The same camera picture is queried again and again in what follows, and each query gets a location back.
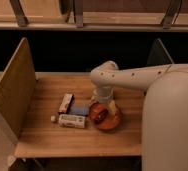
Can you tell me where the dark red object in bowl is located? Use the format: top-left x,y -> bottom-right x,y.
93,109 -> 108,124

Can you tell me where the right dark divider panel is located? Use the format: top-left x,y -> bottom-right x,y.
147,38 -> 174,66

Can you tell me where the small white cap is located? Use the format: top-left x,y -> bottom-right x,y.
50,115 -> 57,123

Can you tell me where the white rectangular carton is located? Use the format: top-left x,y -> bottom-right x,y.
58,114 -> 86,128

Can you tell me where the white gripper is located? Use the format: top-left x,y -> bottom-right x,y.
91,86 -> 116,115

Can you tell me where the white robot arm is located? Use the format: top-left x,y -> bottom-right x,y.
90,61 -> 188,171

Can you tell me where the orange bowl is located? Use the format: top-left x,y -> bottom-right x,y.
88,102 -> 122,131

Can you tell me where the blue sponge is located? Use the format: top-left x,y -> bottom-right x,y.
70,104 -> 89,116

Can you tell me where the left wooden divider panel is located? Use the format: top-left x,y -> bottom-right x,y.
0,38 -> 36,143

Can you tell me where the red white snack box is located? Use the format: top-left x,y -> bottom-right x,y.
58,93 -> 74,114

